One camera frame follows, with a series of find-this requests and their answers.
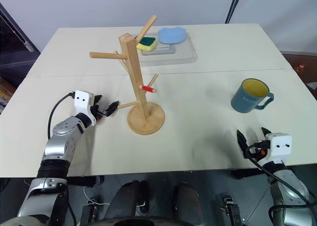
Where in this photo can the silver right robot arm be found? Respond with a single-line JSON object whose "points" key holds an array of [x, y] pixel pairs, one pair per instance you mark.
{"points": [[289, 186]]}

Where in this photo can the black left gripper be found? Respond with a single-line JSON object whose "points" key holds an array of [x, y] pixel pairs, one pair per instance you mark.
{"points": [[98, 111]]}

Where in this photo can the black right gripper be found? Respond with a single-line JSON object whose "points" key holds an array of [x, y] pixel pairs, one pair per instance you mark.
{"points": [[261, 151]]}

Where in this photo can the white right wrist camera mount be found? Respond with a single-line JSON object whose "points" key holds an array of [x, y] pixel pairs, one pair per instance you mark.
{"points": [[281, 146]]}

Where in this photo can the dark rounded shape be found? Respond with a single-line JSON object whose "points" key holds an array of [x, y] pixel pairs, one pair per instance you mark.
{"points": [[187, 201], [126, 198]]}

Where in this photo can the black floor device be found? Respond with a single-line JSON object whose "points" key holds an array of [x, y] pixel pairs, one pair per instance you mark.
{"points": [[89, 212], [229, 208]]}

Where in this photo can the yellow green sponge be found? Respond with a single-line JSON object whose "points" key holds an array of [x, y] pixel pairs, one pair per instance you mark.
{"points": [[146, 43]]}

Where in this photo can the clear plastic tray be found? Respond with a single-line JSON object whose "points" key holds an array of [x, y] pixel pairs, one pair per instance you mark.
{"points": [[183, 55]]}

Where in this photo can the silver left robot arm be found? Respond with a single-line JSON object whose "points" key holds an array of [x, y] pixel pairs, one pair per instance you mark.
{"points": [[62, 141]]}

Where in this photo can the red tape mark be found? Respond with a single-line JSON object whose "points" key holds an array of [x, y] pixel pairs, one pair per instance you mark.
{"points": [[147, 88]]}

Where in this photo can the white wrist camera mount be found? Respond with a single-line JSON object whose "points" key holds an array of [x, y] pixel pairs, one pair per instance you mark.
{"points": [[83, 102], [281, 146]]}

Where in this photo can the black table bracket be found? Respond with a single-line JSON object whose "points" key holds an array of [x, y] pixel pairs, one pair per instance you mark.
{"points": [[83, 181], [245, 173]]}

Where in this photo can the wooden mug tree stand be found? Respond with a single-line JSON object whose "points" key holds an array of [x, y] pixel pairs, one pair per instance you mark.
{"points": [[146, 119]]}

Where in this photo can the blue mug yellow inside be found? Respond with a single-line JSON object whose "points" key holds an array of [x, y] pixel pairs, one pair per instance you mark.
{"points": [[245, 102]]}

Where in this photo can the light blue bowl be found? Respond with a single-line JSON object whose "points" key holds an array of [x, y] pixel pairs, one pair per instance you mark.
{"points": [[171, 35]]}

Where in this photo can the dark cabinet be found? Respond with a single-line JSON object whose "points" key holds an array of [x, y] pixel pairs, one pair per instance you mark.
{"points": [[15, 50]]}

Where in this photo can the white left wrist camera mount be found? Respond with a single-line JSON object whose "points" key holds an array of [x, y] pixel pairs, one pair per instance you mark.
{"points": [[83, 102]]}

